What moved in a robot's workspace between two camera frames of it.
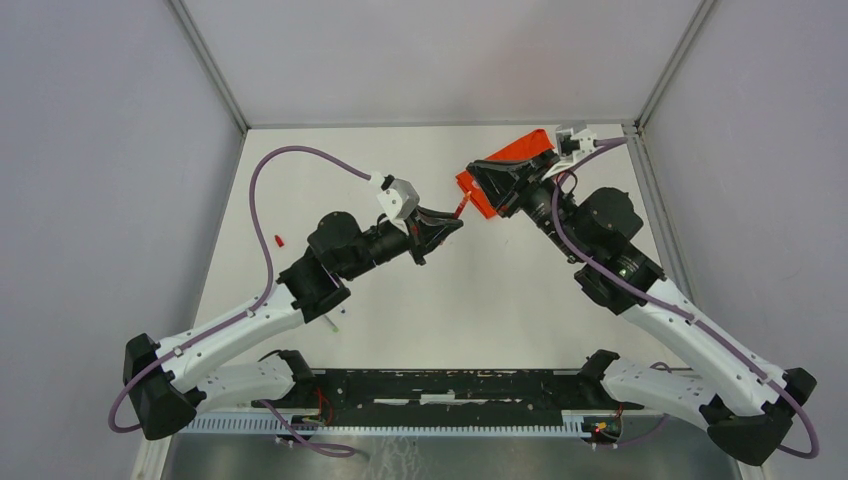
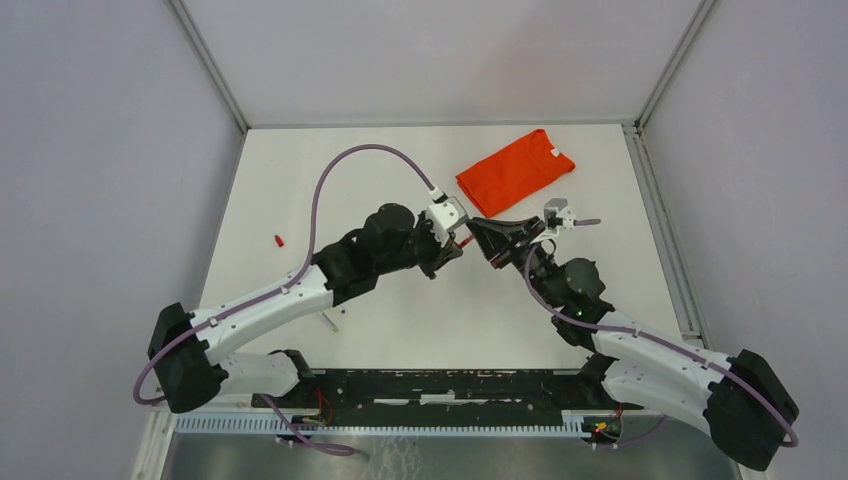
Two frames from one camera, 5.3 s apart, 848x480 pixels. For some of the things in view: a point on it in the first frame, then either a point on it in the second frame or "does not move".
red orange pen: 463,204 to 465,241
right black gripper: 502,187 to 495,244
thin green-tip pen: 333,326 does not move
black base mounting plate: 328,391 does not move
